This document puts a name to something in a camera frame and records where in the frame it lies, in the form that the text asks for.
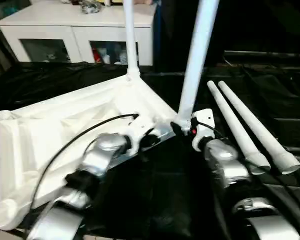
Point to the white plastic table leg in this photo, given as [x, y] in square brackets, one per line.
[255, 125]
[230, 120]
[131, 37]
[197, 62]

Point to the white plastic table top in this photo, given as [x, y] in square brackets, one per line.
[40, 140]

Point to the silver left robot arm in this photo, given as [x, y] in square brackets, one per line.
[97, 155]

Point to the black mat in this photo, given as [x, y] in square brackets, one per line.
[152, 195]

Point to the dark long bar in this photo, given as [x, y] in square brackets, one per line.
[265, 53]

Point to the pale pink object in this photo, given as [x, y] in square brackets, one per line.
[142, 2]

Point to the white cabinet with glass doors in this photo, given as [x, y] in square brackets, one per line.
[65, 25]

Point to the dark crumpled bundle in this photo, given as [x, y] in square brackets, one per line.
[91, 6]

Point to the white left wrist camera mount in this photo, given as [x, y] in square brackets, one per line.
[135, 132]

